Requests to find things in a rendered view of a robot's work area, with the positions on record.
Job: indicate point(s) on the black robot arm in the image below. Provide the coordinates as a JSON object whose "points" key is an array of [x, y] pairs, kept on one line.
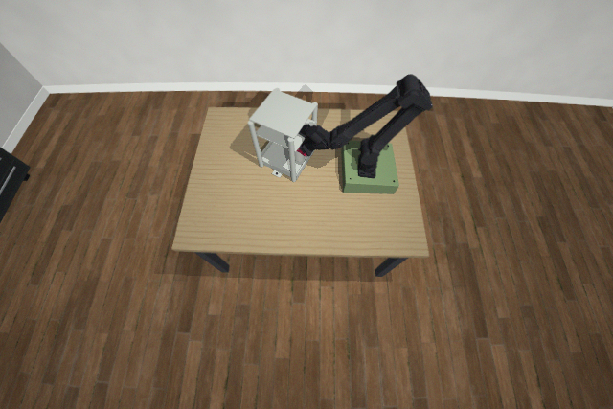
{"points": [[410, 88]]}

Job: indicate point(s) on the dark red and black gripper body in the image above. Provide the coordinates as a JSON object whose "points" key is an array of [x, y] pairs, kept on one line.
{"points": [[304, 149]]}

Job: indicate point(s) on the grey shelving unit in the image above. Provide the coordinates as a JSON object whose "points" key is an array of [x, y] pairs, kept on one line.
{"points": [[282, 116]]}

